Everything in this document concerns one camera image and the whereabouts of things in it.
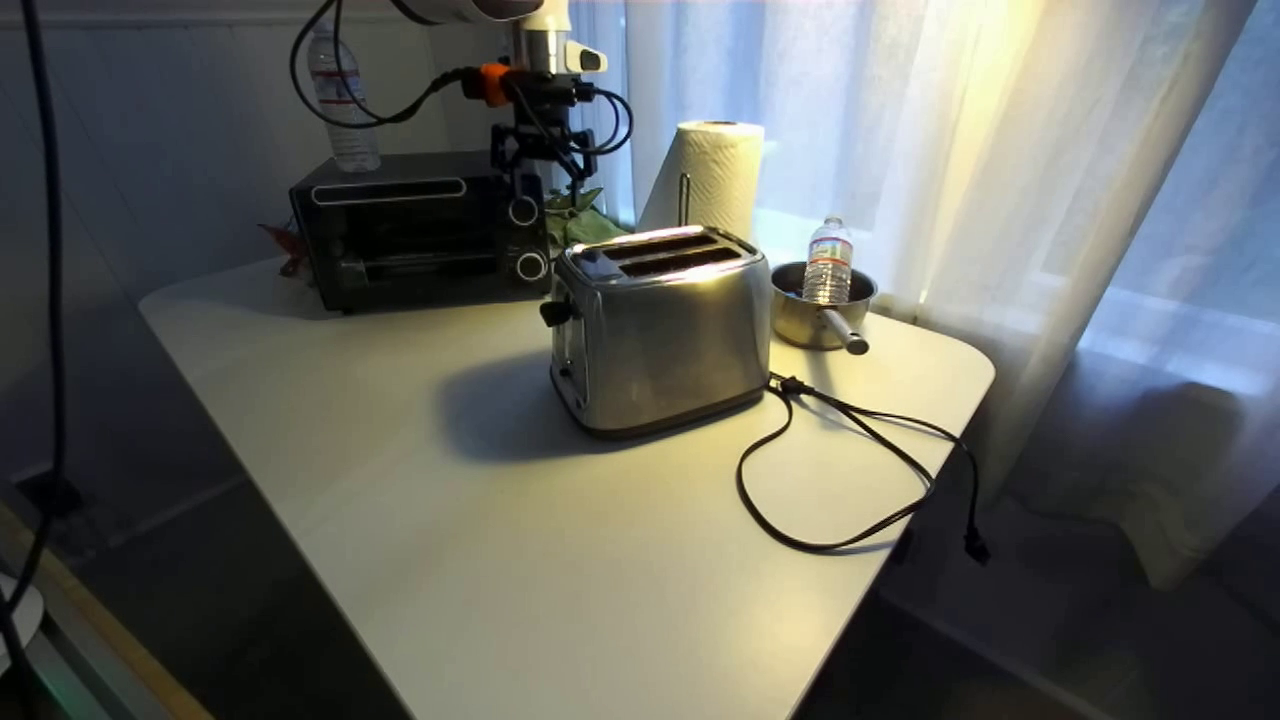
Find green plant leaves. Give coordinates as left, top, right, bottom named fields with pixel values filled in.
left=544, top=189, right=624, bottom=247

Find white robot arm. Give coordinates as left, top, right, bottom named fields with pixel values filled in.
left=390, top=0, right=608, bottom=191

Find small metal saucepan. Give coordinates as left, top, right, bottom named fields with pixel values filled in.
left=773, top=260, right=875, bottom=358

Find white sheer curtain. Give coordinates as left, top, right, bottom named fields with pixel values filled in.
left=570, top=0, right=1280, bottom=589

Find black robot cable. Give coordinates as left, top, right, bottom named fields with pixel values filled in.
left=0, top=0, right=70, bottom=645

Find white paper towel roll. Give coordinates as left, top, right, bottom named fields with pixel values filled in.
left=638, top=121, right=765, bottom=240

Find small water bottle in pan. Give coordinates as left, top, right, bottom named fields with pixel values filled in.
left=805, top=215, right=852, bottom=306

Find black toaster oven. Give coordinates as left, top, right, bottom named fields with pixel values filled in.
left=286, top=151, right=552, bottom=313

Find oven knob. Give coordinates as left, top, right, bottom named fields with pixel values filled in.
left=504, top=195, right=544, bottom=228
left=511, top=252, right=547, bottom=286

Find water bottle on oven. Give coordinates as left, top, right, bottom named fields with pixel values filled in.
left=306, top=24, right=379, bottom=174

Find black toaster power cord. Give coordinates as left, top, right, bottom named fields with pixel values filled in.
left=730, top=373, right=991, bottom=570

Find silver two-slot toaster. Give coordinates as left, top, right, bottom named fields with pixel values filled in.
left=540, top=226, right=773, bottom=437

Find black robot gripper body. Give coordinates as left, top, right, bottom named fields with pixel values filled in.
left=493, top=71, right=594, bottom=174

